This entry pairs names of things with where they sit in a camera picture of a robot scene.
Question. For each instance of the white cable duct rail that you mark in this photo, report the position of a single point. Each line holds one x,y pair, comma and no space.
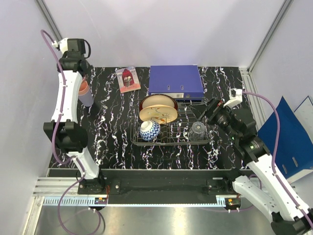
75,201

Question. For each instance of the blue white patterned bowl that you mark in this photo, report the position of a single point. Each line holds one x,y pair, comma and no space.
149,130

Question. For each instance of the cream floral plate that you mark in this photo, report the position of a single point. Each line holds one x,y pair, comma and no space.
161,114

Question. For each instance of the red illustrated booklet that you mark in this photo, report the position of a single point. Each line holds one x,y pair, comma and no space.
127,79

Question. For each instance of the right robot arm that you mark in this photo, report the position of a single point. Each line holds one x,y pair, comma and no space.
287,213

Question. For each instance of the black wire dish rack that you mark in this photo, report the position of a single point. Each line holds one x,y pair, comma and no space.
175,132

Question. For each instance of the red rimmed cream plate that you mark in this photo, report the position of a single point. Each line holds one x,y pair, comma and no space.
158,99

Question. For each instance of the blue ring binder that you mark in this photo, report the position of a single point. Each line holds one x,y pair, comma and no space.
182,81

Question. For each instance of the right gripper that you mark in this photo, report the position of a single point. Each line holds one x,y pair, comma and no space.
214,107

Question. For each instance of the blue folder outside cell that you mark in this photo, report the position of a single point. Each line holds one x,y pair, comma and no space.
294,156

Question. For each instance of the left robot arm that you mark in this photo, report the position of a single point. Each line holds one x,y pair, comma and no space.
64,131

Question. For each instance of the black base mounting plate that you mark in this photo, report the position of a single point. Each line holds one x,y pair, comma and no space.
147,188

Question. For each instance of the lavender plastic cup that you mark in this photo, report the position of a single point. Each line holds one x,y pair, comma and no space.
86,98

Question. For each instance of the clear glass tumbler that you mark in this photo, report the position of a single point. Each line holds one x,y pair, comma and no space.
197,131

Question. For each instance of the pink plastic cup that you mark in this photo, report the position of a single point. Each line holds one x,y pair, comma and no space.
84,87

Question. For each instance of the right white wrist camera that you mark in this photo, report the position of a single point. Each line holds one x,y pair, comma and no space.
235,97

